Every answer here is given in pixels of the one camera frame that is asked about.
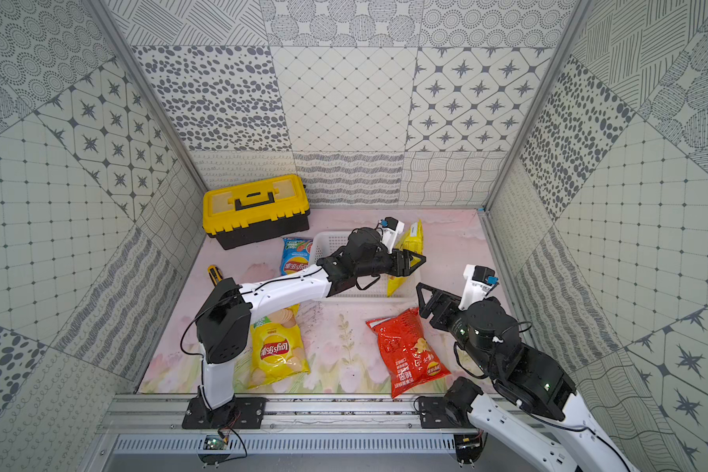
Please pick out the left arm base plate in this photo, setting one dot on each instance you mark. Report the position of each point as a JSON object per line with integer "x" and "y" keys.
{"x": 242, "y": 412}

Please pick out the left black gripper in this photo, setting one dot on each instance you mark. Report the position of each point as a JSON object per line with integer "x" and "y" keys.
{"x": 393, "y": 261}

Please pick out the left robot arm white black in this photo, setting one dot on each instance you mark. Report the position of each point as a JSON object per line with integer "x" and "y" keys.
{"x": 224, "y": 321}

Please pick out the red chips bag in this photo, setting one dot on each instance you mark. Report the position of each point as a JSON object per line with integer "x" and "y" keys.
{"x": 406, "y": 352}

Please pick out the blue chips bag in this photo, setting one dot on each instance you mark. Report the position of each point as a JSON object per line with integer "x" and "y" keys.
{"x": 296, "y": 253}

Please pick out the yellow black utility knife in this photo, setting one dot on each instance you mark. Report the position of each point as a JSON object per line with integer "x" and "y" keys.
{"x": 215, "y": 275}

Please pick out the yellow black toolbox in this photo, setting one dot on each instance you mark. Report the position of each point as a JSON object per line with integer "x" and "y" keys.
{"x": 256, "y": 212}

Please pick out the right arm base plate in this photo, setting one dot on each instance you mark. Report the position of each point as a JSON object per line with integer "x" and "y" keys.
{"x": 444, "y": 412}

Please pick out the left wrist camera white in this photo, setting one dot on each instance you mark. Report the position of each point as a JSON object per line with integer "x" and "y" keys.
{"x": 390, "y": 229}

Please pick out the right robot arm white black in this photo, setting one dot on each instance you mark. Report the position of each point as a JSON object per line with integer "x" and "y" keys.
{"x": 524, "y": 376}

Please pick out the yellow Lays chips bag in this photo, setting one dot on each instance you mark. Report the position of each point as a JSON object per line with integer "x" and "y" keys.
{"x": 278, "y": 350}

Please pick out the white slotted cable duct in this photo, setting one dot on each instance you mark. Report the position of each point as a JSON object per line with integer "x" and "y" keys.
{"x": 409, "y": 443}

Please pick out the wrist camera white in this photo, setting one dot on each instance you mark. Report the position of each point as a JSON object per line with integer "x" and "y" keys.
{"x": 479, "y": 282}
{"x": 390, "y": 229}

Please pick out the yellow chips bag orange print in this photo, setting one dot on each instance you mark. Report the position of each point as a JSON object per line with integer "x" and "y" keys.
{"x": 412, "y": 240}

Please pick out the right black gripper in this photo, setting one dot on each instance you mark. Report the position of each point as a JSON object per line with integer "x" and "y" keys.
{"x": 448, "y": 301}

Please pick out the aluminium rail frame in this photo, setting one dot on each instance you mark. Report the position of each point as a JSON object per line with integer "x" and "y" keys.
{"x": 285, "y": 414}

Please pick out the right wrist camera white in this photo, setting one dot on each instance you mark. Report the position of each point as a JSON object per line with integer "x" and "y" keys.
{"x": 479, "y": 282}

